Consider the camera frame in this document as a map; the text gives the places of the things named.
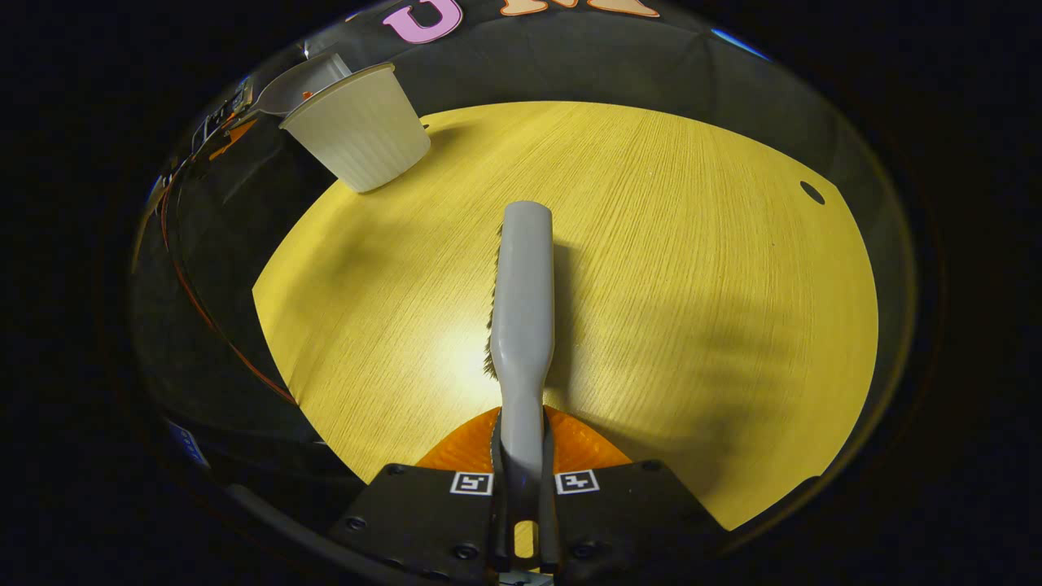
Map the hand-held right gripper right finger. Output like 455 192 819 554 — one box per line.
541 405 729 583

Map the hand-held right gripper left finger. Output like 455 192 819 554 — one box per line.
330 407 501 585

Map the grey plastic dustpan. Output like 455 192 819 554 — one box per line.
251 53 353 117

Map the small grey broom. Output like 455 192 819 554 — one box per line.
486 201 558 564

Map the wooden desktop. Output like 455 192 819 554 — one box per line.
252 100 880 531

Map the thin red cable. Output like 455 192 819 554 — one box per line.
159 175 300 405

